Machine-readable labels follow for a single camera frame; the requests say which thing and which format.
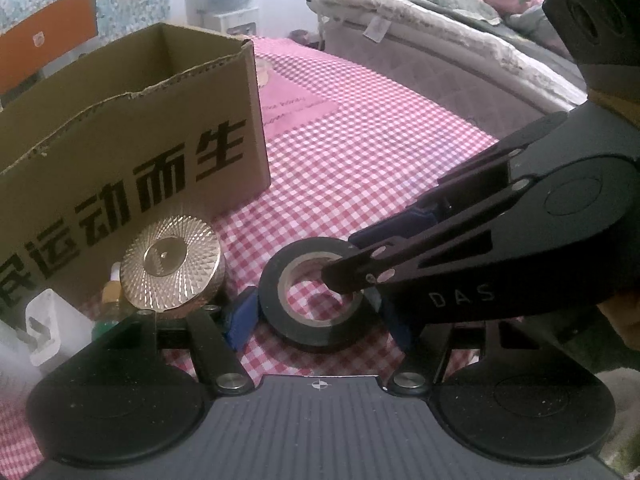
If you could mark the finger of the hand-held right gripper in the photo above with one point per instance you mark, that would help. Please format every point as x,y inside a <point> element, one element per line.
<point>345,275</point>
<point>417,220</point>

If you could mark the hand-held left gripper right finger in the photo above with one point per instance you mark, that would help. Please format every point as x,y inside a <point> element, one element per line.
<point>400,335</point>

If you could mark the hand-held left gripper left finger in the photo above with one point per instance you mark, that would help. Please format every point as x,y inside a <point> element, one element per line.
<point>242,317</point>

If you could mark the black tape roll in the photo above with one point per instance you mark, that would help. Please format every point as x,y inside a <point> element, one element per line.
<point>300,335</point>

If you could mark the gold faceted round lid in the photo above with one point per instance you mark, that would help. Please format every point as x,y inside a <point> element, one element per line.
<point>170,260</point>

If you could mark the small green bottle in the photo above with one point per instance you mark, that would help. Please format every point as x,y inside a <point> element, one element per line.
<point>112,295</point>

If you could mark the brown cardboard box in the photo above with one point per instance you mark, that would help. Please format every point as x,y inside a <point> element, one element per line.
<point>125,135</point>

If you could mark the pink checkered tablecloth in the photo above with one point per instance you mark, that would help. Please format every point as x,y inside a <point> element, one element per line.
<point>350,170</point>

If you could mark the grey mattress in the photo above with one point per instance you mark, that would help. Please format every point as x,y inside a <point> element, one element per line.
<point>425,75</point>

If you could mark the pink paper sheet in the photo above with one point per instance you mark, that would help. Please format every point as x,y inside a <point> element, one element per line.
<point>295,105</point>

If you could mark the white charger plug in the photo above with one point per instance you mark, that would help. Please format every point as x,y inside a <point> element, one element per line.
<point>55,320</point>

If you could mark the bed with blankets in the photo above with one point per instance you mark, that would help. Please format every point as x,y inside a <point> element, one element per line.
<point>450,15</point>

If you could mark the orange printed appliance box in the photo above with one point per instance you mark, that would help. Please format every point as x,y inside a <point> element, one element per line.
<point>45,40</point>

